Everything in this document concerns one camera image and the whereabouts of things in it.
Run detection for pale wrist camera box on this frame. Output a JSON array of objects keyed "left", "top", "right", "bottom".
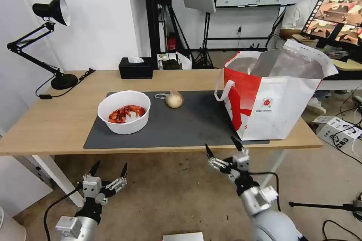
[
  {"left": 82, "top": 176, "right": 102, "bottom": 198},
  {"left": 233, "top": 150, "right": 251, "bottom": 171}
]

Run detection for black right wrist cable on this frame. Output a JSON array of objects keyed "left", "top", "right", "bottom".
[{"left": 248, "top": 171, "right": 283, "bottom": 214}]

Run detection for black tripod on floor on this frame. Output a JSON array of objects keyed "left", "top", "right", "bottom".
[{"left": 288, "top": 192, "right": 362, "bottom": 220}]

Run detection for white round bin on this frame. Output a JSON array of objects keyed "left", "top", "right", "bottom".
[{"left": 0, "top": 203, "right": 28, "bottom": 241}]

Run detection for red fire extinguisher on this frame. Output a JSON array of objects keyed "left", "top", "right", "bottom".
[{"left": 166, "top": 32, "right": 178, "bottom": 53}]

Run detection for black desk lamp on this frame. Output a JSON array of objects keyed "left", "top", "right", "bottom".
[{"left": 6, "top": 0, "right": 79, "bottom": 90}]

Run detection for wooden side desk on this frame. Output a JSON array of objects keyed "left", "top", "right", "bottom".
[{"left": 291, "top": 34, "right": 362, "bottom": 91}]

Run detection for person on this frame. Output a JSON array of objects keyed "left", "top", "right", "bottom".
[{"left": 278, "top": 0, "right": 334, "bottom": 116}]

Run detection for white red takeout bag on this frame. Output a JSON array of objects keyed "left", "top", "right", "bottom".
[{"left": 213, "top": 38, "right": 339, "bottom": 142}]

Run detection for black light stand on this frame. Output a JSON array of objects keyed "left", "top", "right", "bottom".
[{"left": 165, "top": 3, "right": 217, "bottom": 69}]

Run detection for dark grey desk mat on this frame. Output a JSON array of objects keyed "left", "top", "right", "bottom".
[{"left": 83, "top": 90, "right": 270, "bottom": 150}]

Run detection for computer monitor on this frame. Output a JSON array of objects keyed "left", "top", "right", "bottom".
[{"left": 299, "top": 0, "right": 362, "bottom": 46}]

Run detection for wooden table with white legs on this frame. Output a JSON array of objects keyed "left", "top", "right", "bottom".
[{"left": 0, "top": 70, "right": 324, "bottom": 208}]

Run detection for crumpled beige trash ball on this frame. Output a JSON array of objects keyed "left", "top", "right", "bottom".
[{"left": 165, "top": 89, "right": 185, "bottom": 109}]

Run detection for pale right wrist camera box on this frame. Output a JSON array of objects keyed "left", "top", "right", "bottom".
[{"left": 233, "top": 150, "right": 251, "bottom": 171}]

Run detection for red crayfish shells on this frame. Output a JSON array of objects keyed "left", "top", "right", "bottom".
[{"left": 108, "top": 104, "right": 146, "bottom": 124}]

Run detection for white robot front shell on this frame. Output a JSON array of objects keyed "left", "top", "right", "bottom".
[{"left": 163, "top": 232, "right": 204, "bottom": 241}]

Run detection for clear bag with boxes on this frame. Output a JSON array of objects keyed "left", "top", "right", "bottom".
[{"left": 156, "top": 51, "right": 193, "bottom": 71}]

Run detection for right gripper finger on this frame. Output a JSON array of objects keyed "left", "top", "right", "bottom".
[
  {"left": 205, "top": 143, "right": 231, "bottom": 174},
  {"left": 231, "top": 136, "right": 250, "bottom": 157}
]

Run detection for white round takeout bowl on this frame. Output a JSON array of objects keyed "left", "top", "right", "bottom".
[{"left": 97, "top": 90, "right": 152, "bottom": 135}]

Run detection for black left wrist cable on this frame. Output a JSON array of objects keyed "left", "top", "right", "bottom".
[{"left": 43, "top": 189, "right": 84, "bottom": 241}]

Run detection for black tissue box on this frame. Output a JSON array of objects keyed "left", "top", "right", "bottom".
[{"left": 118, "top": 56, "right": 154, "bottom": 80}]

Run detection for white printed cardboard box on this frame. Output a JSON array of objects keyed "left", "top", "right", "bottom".
[{"left": 314, "top": 116, "right": 362, "bottom": 149}]

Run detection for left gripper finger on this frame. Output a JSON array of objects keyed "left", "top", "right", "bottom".
[
  {"left": 82, "top": 159, "right": 101, "bottom": 181},
  {"left": 103, "top": 163, "right": 128, "bottom": 197}
]

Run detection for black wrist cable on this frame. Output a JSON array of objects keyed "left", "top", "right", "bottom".
[
  {"left": 43, "top": 189, "right": 84, "bottom": 241},
  {"left": 248, "top": 171, "right": 283, "bottom": 214}
]

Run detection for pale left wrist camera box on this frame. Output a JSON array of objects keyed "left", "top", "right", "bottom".
[{"left": 82, "top": 176, "right": 102, "bottom": 198}]

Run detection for black lamp cord with switch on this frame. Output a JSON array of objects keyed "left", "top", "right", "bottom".
[{"left": 35, "top": 67, "right": 96, "bottom": 101}]

